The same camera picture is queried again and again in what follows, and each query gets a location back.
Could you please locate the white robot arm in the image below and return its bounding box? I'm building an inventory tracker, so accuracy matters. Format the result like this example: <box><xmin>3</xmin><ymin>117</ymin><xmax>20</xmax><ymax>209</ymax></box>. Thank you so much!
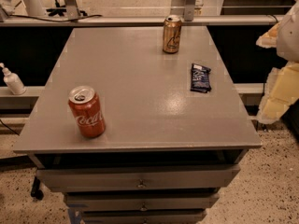
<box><xmin>256</xmin><ymin>2</ymin><xmax>299</xmax><ymax>124</ymax></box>

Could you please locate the red Coca-Cola can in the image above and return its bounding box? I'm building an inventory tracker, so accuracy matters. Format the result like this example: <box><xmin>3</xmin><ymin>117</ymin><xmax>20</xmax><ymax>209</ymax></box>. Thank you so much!
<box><xmin>68</xmin><ymin>86</ymin><xmax>106</xmax><ymax>138</ymax></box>

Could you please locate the black cable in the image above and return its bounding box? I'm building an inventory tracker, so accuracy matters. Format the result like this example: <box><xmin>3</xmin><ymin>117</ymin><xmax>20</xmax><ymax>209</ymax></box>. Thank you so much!
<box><xmin>8</xmin><ymin>13</ymin><xmax>104</xmax><ymax>23</ymax></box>

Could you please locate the dark blue rxbar wrapper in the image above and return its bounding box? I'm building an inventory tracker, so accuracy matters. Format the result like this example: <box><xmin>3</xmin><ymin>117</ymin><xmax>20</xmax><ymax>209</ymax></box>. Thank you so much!
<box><xmin>191</xmin><ymin>63</ymin><xmax>212</xmax><ymax>93</ymax></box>

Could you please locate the grey drawer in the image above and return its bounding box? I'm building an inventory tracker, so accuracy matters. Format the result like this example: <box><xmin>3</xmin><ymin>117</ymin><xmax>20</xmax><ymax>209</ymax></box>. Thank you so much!
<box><xmin>36</xmin><ymin>165</ymin><xmax>240</xmax><ymax>192</ymax></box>
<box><xmin>82</xmin><ymin>209</ymin><xmax>206</xmax><ymax>224</ymax></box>
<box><xmin>64</xmin><ymin>192</ymin><xmax>219</xmax><ymax>211</ymax></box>

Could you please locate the white pump bottle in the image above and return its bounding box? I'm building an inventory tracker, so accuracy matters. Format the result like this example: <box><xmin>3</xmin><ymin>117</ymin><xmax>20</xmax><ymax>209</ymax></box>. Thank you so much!
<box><xmin>0</xmin><ymin>63</ymin><xmax>26</xmax><ymax>95</ymax></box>

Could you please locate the gold soda can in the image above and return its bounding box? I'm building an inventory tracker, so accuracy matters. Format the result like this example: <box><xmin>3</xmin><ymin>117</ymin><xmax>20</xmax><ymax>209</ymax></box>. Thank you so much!
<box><xmin>163</xmin><ymin>15</ymin><xmax>182</xmax><ymax>53</ymax></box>

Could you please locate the black office chair base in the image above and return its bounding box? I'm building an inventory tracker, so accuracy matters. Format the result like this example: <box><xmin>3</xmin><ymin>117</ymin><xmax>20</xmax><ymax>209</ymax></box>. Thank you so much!
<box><xmin>46</xmin><ymin>0</ymin><xmax>89</xmax><ymax>18</ymax></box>

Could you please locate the top grey drawer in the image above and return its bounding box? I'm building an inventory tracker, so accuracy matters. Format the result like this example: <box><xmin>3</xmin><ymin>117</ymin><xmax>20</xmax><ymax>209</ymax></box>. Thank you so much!
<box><xmin>36</xmin><ymin>165</ymin><xmax>240</xmax><ymax>192</ymax></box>

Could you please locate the grey drawer cabinet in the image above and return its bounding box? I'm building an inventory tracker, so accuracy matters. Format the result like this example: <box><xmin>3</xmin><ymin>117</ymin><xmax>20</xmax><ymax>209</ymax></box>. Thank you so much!
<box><xmin>12</xmin><ymin>25</ymin><xmax>263</xmax><ymax>224</ymax></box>

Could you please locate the middle grey drawer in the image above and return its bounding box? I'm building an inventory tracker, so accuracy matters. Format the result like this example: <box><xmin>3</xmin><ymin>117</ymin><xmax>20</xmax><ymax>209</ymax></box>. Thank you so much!
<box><xmin>64</xmin><ymin>192</ymin><xmax>219</xmax><ymax>211</ymax></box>

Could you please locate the bottom grey drawer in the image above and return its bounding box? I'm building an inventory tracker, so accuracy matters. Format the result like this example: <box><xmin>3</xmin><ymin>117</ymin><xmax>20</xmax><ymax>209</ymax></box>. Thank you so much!
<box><xmin>82</xmin><ymin>209</ymin><xmax>206</xmax><ymax>224</ymax></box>

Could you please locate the black caster wheel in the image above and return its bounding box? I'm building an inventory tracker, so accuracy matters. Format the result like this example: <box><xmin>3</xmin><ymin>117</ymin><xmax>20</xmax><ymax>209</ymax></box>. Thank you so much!
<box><xmin>31</xmin><ymin>177</ymin><xmax>44</xmax><ymax>200</ymax></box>

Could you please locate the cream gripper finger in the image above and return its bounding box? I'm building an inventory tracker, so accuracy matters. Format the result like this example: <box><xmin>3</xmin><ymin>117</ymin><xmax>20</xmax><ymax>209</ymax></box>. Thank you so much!
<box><xmin>256</xmin><ymin>62</ymin><xmax>299</xmax><ymax>124</ymax></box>
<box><xmin>256</xmin><ymin>23</ymin><xmax>279</xmax><ymax>49</ymax></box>

